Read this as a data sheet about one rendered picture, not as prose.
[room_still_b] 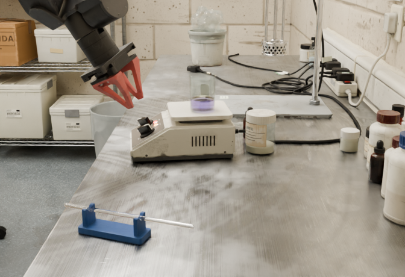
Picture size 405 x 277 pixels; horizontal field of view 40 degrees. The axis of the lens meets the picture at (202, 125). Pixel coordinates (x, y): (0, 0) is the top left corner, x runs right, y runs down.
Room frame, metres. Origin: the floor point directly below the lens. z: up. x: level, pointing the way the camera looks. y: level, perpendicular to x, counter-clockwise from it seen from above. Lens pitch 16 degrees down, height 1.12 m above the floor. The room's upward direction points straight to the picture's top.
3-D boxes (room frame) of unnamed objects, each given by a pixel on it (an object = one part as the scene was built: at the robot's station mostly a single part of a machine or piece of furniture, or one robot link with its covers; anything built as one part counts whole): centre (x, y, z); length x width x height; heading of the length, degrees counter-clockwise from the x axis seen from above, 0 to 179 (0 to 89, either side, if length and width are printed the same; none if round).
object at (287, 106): (1.41, -0.17, 0.76); 0.30 x 0.20 x 0.01; 88
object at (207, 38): (2.06, -0.02, 0.86); 0.14 x 0.14 x 0.21
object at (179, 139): (1.06, 0.03, 0.79); 0.22 x 0.13 x 0.08; 97
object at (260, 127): (1.06, -0.12, 0.79); 0.06 x 0.06 x 0.08
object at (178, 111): (1.07, 0.01, 0.83); 0.12 x 0.12 x 0.01; 7
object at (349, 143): (1.06, -0.30, 0.77); 0.04 x 0.04 x 0.04
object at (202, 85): (1.05, 0.00, 0.87); 0.06 x 0.05 x 0.08; 17
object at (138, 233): (0.71, 0.12, 0.77); 0.10 x 0.03 x 0.04; 69
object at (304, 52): (2.12, -0.40, 0.78); 0.06 x 0.06 x 0.06
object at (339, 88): (1.72, -0.41, 0.77); 0.40 x 0.06 x 0.04; 178
